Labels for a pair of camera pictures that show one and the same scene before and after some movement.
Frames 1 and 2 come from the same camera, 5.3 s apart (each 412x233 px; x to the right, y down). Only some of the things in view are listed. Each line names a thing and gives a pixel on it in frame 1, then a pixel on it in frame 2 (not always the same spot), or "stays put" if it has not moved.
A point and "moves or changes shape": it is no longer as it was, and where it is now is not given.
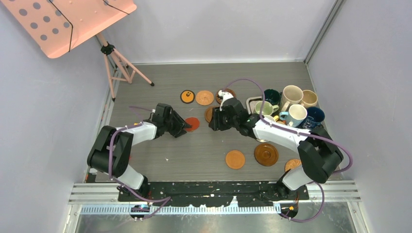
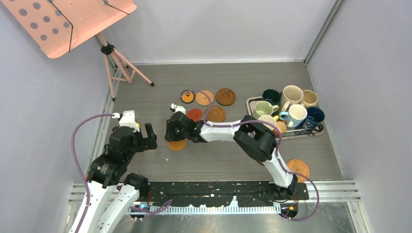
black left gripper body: x=169 y=124 -> x=141 y=143
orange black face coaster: x=187 y=96 stays put
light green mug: x=268 y=108 stays put
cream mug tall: x=291 y=94 stays put
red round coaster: x=194 y=122 moves or changes shape
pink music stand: x=57 y=26 stays put
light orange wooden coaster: x=234 y=159 -> x=176 y=145
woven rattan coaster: x=204 y=98 stays put
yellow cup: x=274 y=119 stays put
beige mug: x=309 y=99 stays put
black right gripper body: x=230 y=122 -> x=175 y=133
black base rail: x=211 y=193 stays put
